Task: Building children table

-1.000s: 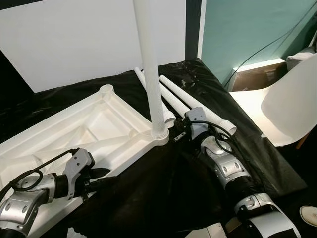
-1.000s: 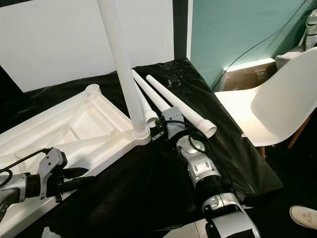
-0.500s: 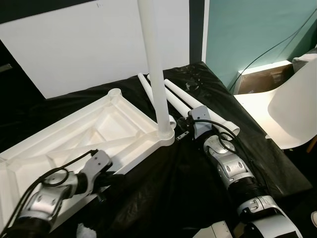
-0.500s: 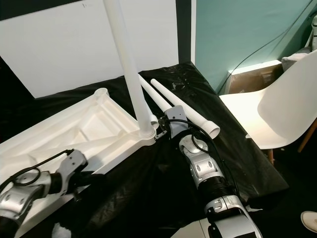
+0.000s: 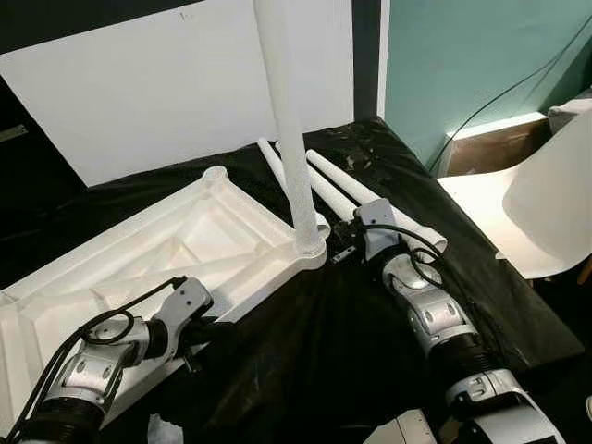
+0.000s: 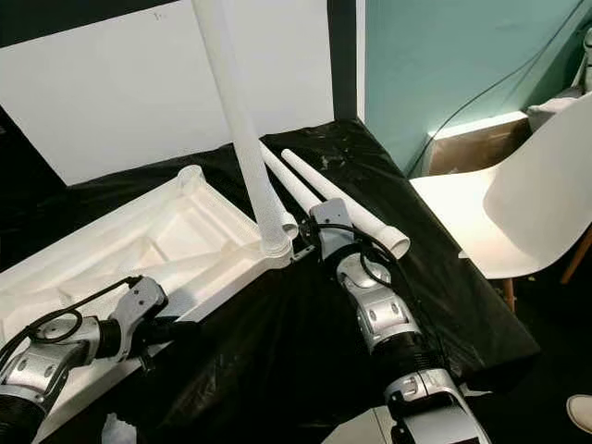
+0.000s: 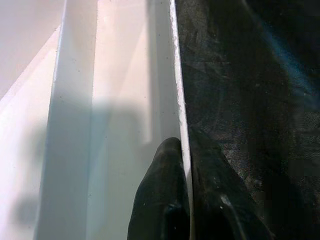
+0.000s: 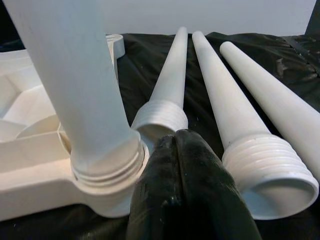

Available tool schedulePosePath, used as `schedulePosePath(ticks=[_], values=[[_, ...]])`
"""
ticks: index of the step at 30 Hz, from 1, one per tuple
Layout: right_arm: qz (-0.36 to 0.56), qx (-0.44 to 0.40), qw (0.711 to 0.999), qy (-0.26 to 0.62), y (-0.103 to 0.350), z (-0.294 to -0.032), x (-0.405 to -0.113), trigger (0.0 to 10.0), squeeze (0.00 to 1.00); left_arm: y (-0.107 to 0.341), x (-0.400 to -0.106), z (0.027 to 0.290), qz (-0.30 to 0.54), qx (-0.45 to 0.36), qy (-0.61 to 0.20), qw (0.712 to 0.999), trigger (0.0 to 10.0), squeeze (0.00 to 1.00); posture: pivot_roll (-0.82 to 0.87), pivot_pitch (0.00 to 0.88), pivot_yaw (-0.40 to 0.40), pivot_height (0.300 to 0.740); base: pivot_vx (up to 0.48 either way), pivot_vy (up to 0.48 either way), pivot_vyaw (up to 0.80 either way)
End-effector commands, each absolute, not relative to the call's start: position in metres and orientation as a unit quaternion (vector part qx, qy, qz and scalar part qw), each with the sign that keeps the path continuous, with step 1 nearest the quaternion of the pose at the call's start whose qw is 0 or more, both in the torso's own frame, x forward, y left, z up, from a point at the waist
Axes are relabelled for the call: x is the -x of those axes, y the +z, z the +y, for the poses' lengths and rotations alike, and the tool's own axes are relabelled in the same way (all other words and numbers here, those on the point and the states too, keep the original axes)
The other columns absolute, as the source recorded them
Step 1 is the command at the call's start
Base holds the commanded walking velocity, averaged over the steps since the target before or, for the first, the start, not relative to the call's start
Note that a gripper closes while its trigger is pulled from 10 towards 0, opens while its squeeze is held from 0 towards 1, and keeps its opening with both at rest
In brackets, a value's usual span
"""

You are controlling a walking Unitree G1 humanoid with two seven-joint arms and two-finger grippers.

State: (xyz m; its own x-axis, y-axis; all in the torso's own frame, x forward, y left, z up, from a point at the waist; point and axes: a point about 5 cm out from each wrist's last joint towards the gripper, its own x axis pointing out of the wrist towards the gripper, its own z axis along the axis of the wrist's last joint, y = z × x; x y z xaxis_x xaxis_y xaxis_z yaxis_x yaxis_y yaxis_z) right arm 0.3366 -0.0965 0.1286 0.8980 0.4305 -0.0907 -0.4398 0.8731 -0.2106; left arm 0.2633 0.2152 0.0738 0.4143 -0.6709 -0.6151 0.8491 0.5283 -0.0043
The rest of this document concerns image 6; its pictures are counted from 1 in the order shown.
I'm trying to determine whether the white plastic table top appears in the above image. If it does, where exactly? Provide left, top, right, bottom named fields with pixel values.
left=0, top=165, right=292, bottom=440

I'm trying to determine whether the white crumpled plastic piece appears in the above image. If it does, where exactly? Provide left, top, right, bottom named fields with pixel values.
left=102, top=413, right=140, bottom=444

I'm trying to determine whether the black plastic cover sheet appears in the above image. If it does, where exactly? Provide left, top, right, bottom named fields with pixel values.
left=0, top=116, right=539, bottom=444

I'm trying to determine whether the white plastic shell chair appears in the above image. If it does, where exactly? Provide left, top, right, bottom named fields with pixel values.
left=410, top=92, right=592, bottom=311

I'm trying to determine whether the large white board panel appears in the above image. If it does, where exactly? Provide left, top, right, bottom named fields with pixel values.
left=0, top=0, right=329, bottom=186

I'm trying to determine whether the light grey cushion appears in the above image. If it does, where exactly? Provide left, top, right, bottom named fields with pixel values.
left=527, top=92, right=592, bottom=126

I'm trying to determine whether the white shoe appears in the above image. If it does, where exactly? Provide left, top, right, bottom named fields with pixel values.
left=566, top=393, right=592, bottom=436

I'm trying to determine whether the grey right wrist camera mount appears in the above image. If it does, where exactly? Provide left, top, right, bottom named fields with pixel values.
left=310, top=197, right=354, bottom=260

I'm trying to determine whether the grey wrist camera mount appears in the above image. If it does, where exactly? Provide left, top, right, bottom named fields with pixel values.
left=111, top=276, right=169, bottom=348
left=310, top=197, right=354, bottom=260

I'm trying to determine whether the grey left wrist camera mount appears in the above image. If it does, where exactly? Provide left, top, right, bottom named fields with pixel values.
left=111, top=276, right=169, bottom=348

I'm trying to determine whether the thin black wall cable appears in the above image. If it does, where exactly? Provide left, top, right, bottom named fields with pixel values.
left=402, top=0, right=592, bottom=177

